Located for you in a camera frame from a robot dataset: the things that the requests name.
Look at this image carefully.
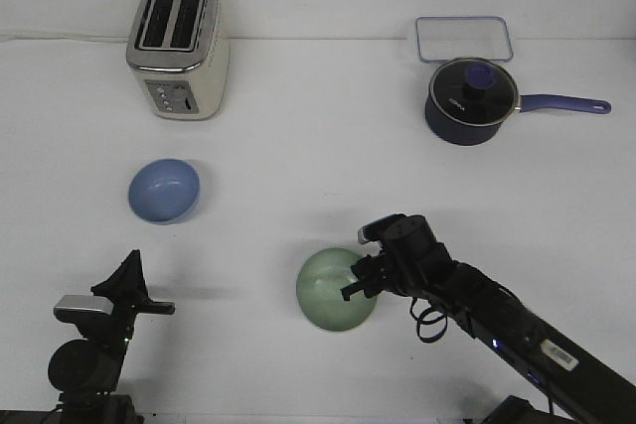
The clear blue-rimmed container lid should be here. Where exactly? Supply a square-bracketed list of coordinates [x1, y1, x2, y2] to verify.
[414, 16, 514, 64]

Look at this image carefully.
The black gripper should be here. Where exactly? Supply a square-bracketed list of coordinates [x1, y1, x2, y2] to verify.
[341, 215, 452, 301]
[76, 249, 175, 345]

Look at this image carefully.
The glass pot lid blue knob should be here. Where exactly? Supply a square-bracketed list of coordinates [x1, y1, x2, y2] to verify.
[429, 58, 519, 126]

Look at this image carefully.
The white toaster power cable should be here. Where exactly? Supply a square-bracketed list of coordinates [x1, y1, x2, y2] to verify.
[0, 32, 131, 46]

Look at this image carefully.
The dark blue saucepan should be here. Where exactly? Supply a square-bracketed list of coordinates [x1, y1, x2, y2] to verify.
[424, 77, 611, 146]

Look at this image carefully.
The green bowl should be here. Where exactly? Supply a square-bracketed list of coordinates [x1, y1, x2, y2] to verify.
[296, 247, 377, 333]

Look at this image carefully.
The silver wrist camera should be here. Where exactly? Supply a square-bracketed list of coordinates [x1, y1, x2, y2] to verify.
[53, 295, 114, 324]
[357, 213, 405, 245]

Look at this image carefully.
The silver two-slot toaster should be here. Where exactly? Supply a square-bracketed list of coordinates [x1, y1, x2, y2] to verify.
[125, 0, 230, 120]

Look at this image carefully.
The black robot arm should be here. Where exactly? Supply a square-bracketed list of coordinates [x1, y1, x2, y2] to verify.
[341, 213, 635, 423]
[1, 249, 176, 424]

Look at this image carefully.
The blue bowl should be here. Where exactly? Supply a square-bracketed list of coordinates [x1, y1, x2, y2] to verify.
[127, 158, 201, 224]

